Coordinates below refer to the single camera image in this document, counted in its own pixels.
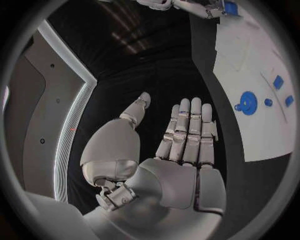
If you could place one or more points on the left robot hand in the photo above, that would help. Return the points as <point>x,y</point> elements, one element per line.
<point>173,187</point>

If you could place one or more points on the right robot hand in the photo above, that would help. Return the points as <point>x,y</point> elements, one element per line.
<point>212,11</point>

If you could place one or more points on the white task board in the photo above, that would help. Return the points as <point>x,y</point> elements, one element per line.
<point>253,60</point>

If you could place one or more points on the blue block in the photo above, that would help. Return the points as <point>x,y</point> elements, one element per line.
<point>230,7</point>
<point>278,82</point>
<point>289,101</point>

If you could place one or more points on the blue gear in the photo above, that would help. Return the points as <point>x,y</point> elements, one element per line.
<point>248,103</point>

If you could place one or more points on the small blue peg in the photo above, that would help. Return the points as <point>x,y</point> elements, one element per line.
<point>238,107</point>

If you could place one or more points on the blue round plug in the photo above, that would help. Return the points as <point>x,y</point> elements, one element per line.
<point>268,102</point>

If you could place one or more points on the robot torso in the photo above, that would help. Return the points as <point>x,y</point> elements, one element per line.
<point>35,112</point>

